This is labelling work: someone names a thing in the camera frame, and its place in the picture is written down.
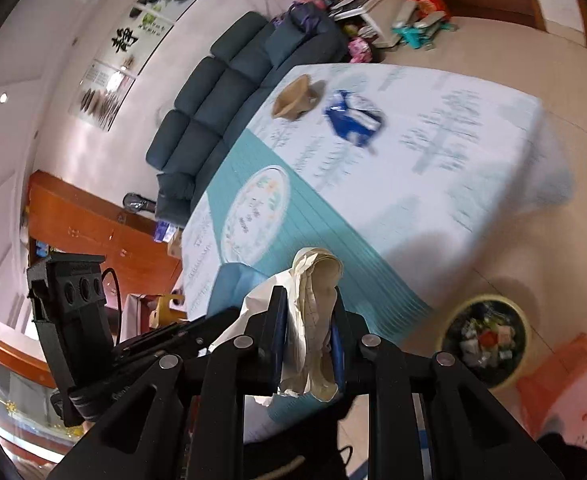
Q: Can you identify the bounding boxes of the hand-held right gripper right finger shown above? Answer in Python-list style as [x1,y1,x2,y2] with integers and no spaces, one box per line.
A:
[331,287,564,480]

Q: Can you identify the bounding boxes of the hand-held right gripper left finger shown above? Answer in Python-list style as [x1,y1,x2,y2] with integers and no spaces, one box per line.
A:
[48,285,289,480]

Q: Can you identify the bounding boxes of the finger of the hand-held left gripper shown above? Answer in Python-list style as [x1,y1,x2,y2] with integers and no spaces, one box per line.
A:
[150,308,243,338]
[113,335,211,366]

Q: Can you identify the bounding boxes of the beige white paper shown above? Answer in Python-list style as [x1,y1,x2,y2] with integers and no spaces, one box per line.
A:
[208,246,345,403]

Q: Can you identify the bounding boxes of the dark round trash bin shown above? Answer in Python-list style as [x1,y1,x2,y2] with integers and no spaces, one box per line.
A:
[442,294,530,392]

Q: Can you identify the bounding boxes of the yellow plastic stool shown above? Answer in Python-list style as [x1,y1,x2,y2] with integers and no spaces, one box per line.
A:
[150,292,186,328]

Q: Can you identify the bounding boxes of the wooden wardrobe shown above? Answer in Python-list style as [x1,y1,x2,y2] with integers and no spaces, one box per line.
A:
[23,170,184,301]

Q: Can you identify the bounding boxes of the wooden glass display cabinet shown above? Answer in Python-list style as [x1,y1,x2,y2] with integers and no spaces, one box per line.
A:
[0,320,84,466]

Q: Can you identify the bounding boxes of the round floral plate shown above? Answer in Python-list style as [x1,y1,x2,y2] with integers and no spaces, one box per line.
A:
[220,166,291,266]

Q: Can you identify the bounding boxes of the black floor fan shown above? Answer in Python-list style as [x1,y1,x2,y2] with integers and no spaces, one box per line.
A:
[123,192,156,213]

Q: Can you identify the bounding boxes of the dark blue sofa cushion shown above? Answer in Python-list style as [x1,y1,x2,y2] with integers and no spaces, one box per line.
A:
[156,172,196,211]
[263,25,304,68]

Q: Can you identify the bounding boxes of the orange plastic stool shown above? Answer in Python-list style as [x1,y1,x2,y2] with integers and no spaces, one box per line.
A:
[516,335,587,441]

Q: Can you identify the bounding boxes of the table with teal cloth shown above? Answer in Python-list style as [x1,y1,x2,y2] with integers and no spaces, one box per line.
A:
[180,62,577,331]

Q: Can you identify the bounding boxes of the dark blue sofa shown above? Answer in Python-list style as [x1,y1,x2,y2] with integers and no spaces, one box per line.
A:
[146,2,349,223]

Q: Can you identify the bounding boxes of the blue white snack packet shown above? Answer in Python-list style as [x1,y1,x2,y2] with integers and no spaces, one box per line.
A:
[322,90,388,150]

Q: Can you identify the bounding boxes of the pink bag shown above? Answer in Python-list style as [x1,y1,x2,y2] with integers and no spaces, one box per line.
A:
[347,35,374,63]

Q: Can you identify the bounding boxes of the purple bag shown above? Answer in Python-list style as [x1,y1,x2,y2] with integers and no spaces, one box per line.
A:
[283,2,324,36]

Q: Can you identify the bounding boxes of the teal grey stepper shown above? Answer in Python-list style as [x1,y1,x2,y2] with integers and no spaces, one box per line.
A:
[391,0,457,51]

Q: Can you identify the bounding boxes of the white low cabinet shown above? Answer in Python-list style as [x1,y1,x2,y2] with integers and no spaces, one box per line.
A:
[331,0,409,48]

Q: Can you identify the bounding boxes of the glass wall painting panels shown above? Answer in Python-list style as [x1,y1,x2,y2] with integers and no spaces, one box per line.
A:
[68,0,224,133]

